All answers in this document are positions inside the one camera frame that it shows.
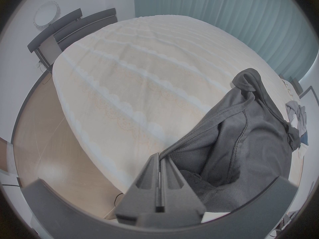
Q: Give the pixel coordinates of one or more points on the black chest of drawers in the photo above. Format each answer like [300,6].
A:
[74,26]

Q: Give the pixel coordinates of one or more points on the blue-green curtain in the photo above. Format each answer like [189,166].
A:
[249,21]

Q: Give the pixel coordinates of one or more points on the black T-shirt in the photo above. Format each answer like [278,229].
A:
[249,146]

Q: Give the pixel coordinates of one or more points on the bed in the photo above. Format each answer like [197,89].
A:
[124,83]

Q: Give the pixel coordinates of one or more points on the pile of clothes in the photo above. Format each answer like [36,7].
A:
[297,116]

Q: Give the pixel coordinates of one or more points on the white printed pillow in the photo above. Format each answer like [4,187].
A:
[286,88]

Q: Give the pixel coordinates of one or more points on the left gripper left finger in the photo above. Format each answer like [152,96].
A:
[139,200]

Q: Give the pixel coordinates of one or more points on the grey bedside table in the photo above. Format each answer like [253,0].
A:
[296,85]

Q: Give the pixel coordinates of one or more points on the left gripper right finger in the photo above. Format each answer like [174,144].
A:
[182,200]

